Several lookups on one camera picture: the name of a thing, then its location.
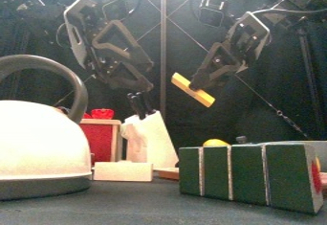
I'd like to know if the vertical metal frame pole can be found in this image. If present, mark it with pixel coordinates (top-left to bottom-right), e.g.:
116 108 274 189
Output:
160 0 167 119

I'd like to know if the red toy piece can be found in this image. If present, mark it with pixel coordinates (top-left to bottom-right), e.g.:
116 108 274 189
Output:
83 107 116 121

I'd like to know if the yellow toy lemon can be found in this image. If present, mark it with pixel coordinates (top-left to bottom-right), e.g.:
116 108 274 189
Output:
202 138 231 148

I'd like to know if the small dark knob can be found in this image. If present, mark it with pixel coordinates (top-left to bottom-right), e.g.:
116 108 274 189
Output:
235 135 251 146

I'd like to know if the white kettle grey handle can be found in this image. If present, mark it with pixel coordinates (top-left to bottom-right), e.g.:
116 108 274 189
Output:
0 54 93 201

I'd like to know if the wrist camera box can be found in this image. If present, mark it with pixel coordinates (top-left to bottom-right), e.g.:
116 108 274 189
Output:
195 0 227 28
101 0 131 22

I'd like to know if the red wooden box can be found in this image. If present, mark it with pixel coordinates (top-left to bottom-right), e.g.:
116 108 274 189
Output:
77 118 124 165

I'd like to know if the pink toy piece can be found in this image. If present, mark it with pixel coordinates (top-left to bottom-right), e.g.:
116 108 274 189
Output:
318 170 327 199

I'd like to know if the flat white block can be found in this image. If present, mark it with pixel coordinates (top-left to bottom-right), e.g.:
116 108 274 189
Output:
92 160 155 183

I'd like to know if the black knife handle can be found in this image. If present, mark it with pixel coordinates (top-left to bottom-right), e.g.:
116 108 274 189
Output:
125 92 148 121

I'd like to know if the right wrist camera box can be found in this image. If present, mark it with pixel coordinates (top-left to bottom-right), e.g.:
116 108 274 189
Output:
195 0 227 28

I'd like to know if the green sliced toy vegetable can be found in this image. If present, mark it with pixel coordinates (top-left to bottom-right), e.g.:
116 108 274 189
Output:
177 142 326 215

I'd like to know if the black tripod leg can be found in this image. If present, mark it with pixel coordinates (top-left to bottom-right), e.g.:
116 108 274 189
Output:
296 27 327 138

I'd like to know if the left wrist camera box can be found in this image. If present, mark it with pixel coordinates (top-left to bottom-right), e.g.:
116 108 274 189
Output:
101 0 131 22

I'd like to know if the yellow egg block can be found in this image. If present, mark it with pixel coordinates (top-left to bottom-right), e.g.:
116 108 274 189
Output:
169 72 218 109

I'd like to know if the thin diagonal metal rod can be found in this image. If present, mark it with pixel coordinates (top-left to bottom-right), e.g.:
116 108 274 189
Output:
232 74 310 139

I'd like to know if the white knife block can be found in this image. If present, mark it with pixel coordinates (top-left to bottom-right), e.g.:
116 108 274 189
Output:
120 110 180 169

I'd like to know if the flat wooden board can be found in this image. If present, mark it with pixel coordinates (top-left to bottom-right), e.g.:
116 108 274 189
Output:
152 167 180 181

